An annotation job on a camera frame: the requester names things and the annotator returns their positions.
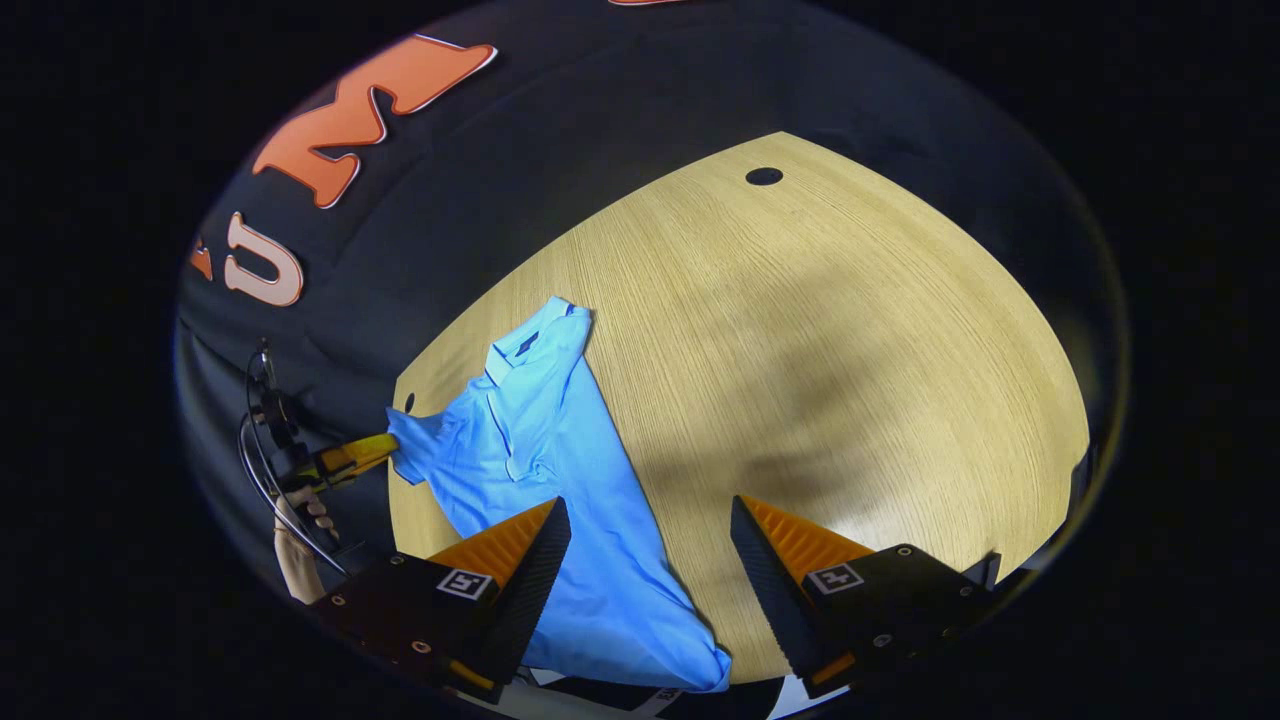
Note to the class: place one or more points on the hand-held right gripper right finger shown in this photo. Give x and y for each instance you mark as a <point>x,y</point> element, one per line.
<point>775,595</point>

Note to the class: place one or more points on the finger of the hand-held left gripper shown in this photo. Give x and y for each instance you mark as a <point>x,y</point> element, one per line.
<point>360,455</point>

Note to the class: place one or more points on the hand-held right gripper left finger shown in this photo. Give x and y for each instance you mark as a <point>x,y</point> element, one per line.
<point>530,590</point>

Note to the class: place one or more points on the light blue T-shirt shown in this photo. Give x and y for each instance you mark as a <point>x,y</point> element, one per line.
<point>560,450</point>

